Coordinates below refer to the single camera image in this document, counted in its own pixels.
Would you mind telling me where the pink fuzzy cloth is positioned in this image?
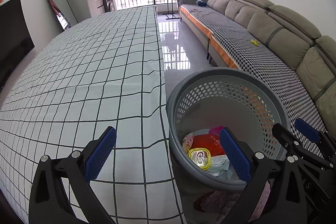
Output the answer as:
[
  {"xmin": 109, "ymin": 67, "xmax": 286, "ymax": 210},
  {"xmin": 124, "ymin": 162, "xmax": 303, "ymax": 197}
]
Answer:
[{"xmin": 194, "ymin": 182, "xmax": 272, "ymax": 223}]

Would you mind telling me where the washing machine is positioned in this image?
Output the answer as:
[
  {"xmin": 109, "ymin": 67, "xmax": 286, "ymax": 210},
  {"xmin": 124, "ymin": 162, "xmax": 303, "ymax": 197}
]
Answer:
[{"xmin": 96, "ymin": 0, "xmax": 116, "ymax": 14}]

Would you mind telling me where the black curved television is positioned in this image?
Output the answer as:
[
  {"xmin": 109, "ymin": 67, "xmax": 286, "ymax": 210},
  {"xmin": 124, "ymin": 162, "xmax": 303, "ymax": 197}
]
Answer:
[{"xmin": 0, "ymin": 0, "xmax": 35, "ymax": 90}]

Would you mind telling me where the grey perforated plastic basket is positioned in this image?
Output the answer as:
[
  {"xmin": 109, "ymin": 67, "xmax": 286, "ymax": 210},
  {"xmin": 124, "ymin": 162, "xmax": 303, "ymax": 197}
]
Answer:
[{"xmin": 165, "ymin": 67, "xmax": 292, "ymax": 191}]

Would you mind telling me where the yellow plastic container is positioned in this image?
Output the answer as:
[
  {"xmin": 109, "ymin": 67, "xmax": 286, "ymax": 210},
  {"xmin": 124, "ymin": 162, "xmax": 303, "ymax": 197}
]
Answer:
[{"xmin": 187, "ymin": 147, "xmax": 212, "ymax": 170}]

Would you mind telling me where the foil snack wrapper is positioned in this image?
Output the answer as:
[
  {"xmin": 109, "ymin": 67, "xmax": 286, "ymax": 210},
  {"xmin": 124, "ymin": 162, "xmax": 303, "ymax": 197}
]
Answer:
[{"xmin": 182, "ymin": 133, "xmax": 195, "ymax": 155}]

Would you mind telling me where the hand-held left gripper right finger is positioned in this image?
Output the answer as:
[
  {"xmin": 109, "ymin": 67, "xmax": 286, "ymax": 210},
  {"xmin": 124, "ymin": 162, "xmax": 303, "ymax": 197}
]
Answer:
[{"xmin": 219, "ymin": 127, "xmax": 307, "ymax": 224}]

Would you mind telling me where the red plastic bag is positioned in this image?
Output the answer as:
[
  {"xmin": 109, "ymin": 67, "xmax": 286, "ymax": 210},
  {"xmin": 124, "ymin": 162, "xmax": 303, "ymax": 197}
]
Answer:
[{"xmin": 191, "ymin": 134, "xmax": 226, "ymax": 156}]

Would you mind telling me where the white plastic package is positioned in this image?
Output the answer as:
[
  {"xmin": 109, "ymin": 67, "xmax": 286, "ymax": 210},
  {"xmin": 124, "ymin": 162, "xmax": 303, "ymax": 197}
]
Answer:
[{"xmin": 207, "ymin": 154, "xmax": 230, "ymax": 177}]

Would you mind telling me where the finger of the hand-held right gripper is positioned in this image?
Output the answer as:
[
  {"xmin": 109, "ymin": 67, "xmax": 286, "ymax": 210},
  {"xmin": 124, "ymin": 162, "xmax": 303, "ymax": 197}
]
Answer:
[
  {"xmin": 272, "ymin": 123, "xmax": 332, "ymax": 169},
  {"xmin": 294, "ymin": 118, "xmax": 336, "ymax": 159}
]

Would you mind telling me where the leaning floor mirror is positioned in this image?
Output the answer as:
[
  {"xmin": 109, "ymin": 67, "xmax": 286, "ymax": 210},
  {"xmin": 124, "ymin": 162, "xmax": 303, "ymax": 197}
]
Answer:
[{"xmin": 45, "ymin": 0, "xmax": 79, "ymax": 32}]

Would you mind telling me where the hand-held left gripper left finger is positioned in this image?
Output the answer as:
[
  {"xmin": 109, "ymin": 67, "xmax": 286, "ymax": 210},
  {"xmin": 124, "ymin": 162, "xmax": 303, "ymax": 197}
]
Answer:
[{"xmin": 28, "ymin": 126, "xmax": 117, "ymax": 224}]

